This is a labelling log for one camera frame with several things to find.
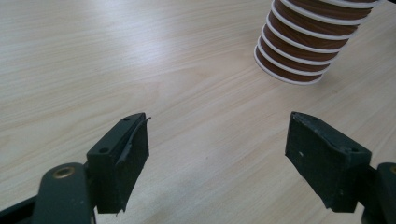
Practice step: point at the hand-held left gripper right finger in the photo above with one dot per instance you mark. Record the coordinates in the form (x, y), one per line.
(323, 161)

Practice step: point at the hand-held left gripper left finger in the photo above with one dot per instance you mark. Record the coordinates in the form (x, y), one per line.
(120, 174)

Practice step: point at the stack of brown paper cups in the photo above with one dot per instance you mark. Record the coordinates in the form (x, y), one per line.
(305, 37)

